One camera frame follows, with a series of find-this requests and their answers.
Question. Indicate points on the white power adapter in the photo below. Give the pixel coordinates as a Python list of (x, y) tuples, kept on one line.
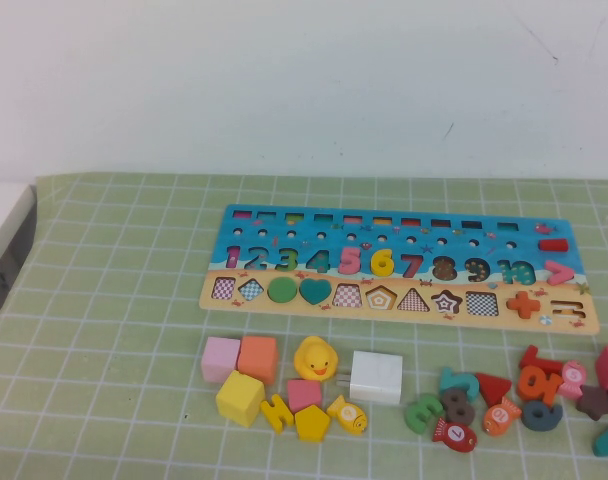
[(377, 377)]

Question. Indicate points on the green circle puzzle piece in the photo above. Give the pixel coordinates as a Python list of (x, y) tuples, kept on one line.
[(282, 290)]

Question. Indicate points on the teal heart puzzle piece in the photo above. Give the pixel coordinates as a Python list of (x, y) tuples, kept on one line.
[(314, 290)]

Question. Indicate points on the grey number nine piece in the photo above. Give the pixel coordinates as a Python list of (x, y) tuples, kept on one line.
[(554, 416)]

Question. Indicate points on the pink wooden cube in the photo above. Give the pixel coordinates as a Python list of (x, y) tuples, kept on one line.
[(220, 357)]

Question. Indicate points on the yellow letter piece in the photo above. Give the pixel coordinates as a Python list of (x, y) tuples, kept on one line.
[(277, 415)]

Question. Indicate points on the yellow rubber duck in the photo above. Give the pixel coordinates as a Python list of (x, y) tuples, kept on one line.
[(314, 357)]

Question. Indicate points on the brown star puzzle piece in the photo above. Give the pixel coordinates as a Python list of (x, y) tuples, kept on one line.
[(594, 403)]

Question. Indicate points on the pink trapezoid puzzle piece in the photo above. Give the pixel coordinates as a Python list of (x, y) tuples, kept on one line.
[(303, 395)]

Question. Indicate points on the teal number four piece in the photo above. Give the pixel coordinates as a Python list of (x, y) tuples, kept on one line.
[(603, 446)]

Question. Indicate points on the pink greater-than sign piece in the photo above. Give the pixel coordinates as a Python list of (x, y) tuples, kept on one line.
[(564, 273)]

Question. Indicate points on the pink number five piece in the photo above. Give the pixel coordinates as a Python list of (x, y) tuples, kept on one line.
[(348, 254)]

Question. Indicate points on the red wooden fish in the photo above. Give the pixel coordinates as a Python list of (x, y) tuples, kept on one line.
[(454, 435)]

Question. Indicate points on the brown number eight piece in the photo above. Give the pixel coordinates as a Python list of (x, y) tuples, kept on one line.
[(457, 406)]

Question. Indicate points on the orange plus sign piece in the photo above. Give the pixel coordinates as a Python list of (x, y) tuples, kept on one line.
[(523, 305)]

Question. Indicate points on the red triangle puzzle piece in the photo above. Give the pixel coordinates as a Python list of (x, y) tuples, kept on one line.
[(492, 389)]

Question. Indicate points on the yellow wooden fish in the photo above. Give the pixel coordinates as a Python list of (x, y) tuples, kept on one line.
[(349, 415)]

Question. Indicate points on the yellow number six piece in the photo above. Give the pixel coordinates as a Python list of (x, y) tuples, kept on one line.
[(382, 273)]

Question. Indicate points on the red number one piece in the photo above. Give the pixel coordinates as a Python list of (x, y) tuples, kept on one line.
[(532, 359)]

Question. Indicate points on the orange wooden fish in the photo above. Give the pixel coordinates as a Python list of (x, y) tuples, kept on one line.
[(500, 416)]

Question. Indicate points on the orange number ten piece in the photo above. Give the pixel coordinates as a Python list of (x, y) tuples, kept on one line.
[(552, 389)]

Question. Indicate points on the red minus sign piece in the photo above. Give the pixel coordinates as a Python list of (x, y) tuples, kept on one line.
[(553, 245)]

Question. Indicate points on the orange foam cube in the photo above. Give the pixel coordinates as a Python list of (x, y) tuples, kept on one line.
[(257, 357)]

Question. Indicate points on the green checkered tablecloth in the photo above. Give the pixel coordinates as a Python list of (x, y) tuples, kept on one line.
[(109, 300)]

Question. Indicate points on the green number three piece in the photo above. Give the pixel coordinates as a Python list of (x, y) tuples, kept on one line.
[(413, 417)]

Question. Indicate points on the yellow wooden cube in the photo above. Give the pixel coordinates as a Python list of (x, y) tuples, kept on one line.
[(239, 397)]

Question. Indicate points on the teal number two piece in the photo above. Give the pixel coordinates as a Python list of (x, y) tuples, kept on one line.
[(464, 391)]

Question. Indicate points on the blue wooden number puzzle board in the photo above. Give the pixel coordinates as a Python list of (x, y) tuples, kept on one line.
[(417, 236)]

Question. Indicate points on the yellow pentagon puzzle piece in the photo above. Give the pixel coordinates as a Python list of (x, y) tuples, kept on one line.
[(312, 425)]

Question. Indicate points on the pink wooden fish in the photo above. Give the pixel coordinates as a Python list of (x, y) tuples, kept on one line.
[(574, 377)]

